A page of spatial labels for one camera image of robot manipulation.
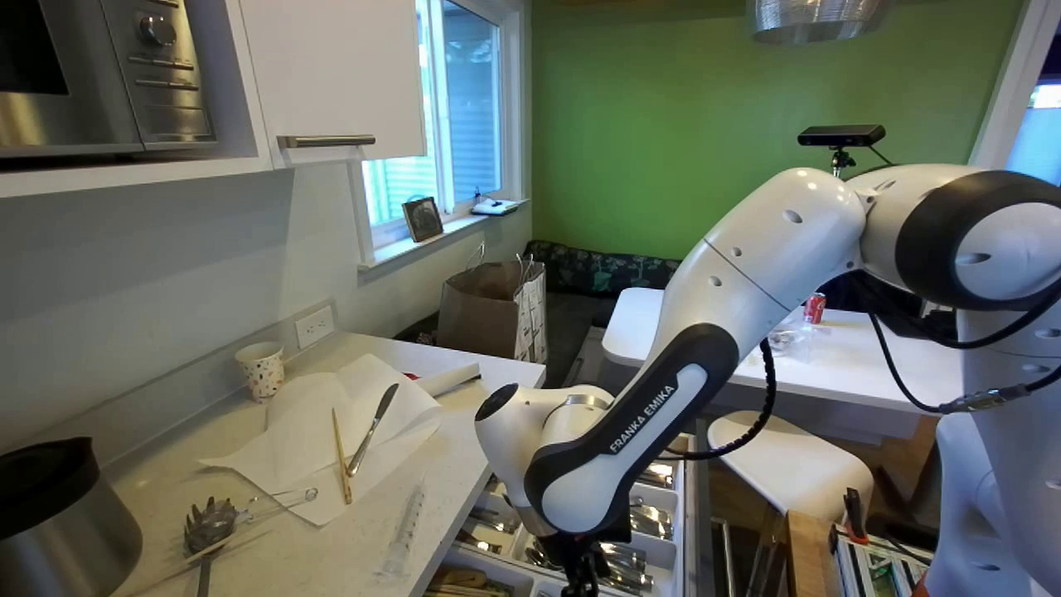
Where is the white wall outlet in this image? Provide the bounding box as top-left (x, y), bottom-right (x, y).
top-left (292, 301), bottom-right (337, 350)

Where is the cardboard box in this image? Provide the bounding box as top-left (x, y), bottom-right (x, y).
top-left (435, 260), bottom-right (552, 365)

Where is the clear plastic packaging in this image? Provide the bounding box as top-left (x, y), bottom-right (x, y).
top-left (767, 324), bottom-right (807, 358)

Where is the black pen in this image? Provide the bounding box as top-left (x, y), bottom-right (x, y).
top-left (432, 370), bottom-right (486, 402)

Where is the white table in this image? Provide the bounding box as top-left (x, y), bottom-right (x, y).
top-left (599, 286), bottom-right (970, 413)

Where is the clear plastic tool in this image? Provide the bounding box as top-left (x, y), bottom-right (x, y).
top-left (372, 480), bottom-right (432, 588)

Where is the green white box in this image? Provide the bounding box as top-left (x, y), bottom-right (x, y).
top-left (831, 527), bottom-right (930, 597)

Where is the black backpack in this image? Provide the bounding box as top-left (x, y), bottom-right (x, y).
top-left (821, 270), bottom-right (942, 335)

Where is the small steel spoon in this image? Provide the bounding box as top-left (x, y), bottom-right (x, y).
top-left (599, 544), bottom-right (655, 594)

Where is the steel table knife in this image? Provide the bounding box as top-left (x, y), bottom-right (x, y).
top-left (341, 381), bottom-right (404, 480)

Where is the white cabinet door with handle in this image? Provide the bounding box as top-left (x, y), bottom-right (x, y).
top-left (236, 0), bottom-right (428, 168)

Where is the kitchen drawer box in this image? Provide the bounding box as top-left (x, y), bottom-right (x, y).
top-left (419, 398), bottom-right (711, 597)

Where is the white cutlery organizer tray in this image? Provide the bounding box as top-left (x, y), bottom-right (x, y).
top-left (425, 451), bottom-right (692, 597)

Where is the white framed window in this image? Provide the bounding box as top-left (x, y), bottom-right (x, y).
top-left (347, 0), bottom-right (530, 274)

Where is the black camera on stand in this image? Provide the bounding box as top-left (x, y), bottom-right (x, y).
top-left (796, 121), bottom-right (888, 180)

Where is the small white black device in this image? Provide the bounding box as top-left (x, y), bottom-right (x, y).
top-left (468, 193), bottom-right (523, 218)

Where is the large steel spoon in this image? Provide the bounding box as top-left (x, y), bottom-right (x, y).
top-left (625, 498), bottom-right (678, 544)

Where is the small dark picture frame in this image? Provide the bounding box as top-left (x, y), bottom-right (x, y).
top-left (402, 193), bottom-right (446, 246)

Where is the white notepad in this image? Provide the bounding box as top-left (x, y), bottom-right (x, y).
top-left (375, 343), bottom-right (484, 402)

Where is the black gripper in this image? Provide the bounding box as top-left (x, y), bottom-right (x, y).
top-left (550, 529), bottom-right (618, 597)

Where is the stainless steel microwave oven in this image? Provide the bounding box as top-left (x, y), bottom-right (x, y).
top-left (0, 0), bottom-right (226, 168)

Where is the white framed glass door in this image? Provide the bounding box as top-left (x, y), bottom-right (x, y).
top-left (969, 0), bottom-right (1061, 186)

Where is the wooden chair frame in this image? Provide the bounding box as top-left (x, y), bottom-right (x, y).
top-left (785, 508), bottom-right (841, 597)

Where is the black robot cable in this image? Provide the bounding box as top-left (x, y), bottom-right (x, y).
top-left (866, 277), bottom-right (1061, 418)
top-left (661, 335), bottom-right (778, 465)

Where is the stainless steel pot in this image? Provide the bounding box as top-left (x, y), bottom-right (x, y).
top-left (0, 435), bottom-right (147, 597)

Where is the metal pendant lamp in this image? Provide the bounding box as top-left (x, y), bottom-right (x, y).
top-left (744, 0), bottom-right (892, 48)

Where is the white cloth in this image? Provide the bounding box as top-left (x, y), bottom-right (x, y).
top-left (194, 350), bottom-right (444, 529)

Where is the patterned wooden chopstick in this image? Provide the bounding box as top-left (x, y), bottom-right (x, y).
top-left (328, 403), bottom-right (356, 508)

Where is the polka-dot paper cup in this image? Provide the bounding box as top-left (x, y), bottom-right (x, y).
top-left (232, 339), bottom-right (287, 403)

